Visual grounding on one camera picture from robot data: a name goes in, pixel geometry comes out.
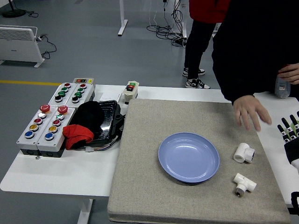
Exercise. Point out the red cloth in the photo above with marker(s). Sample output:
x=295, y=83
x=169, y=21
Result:
x=77, y=133

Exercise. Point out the cream green-red switch box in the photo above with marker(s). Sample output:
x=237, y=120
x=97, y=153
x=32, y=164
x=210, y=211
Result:
x=129, y=93

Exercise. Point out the black cloth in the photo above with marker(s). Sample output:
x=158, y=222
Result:
x=88, y=114

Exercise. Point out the four-button control box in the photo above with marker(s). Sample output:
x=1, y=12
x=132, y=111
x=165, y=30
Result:
x=85, y=94
x=56, y=93

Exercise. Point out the white panel heater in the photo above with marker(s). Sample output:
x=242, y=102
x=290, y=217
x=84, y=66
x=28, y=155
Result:
x=16, y=44

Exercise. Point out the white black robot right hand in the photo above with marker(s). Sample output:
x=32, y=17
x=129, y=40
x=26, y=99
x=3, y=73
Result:
x=290, y=149

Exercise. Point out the person's left hand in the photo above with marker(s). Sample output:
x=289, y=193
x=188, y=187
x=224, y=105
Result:
x=292, y=73

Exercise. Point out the blue round plate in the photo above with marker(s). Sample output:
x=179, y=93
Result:
x=180, y=158

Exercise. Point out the five-button control box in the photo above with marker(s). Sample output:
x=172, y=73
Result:
x=58, y=137
x=23, y=140

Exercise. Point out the grey flat switch box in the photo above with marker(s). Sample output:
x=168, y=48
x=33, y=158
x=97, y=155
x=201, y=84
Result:
x=86, y=80

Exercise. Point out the black plastic tray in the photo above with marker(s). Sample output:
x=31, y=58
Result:
x=109, y=116

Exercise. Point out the person in red jacket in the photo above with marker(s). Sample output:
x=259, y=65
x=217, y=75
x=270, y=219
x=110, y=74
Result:
x=198, y=42

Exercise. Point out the white table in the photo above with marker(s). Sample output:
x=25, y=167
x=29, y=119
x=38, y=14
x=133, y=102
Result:
x=58, y=177

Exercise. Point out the clear bottle with screws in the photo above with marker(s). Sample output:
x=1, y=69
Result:
x=282, y=89

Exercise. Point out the black round stand base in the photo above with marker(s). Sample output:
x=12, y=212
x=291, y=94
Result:
x=14, y=12

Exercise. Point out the person in dark clothing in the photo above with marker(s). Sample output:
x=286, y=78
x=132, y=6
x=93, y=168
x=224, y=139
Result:
x=252, y=46

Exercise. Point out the white desk leg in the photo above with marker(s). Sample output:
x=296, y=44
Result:
x=122, y=23

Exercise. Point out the person's right hand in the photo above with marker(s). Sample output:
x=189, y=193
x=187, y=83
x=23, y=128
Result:
x=250, y=107

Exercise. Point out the thick white pipe tee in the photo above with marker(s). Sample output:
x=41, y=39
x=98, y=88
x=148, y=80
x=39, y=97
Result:
x=240, y=152

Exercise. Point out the slim white tee metal thread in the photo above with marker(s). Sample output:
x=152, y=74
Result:
x=245, y=182

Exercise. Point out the grey-brown mat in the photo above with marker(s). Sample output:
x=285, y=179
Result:
x=144, y=186

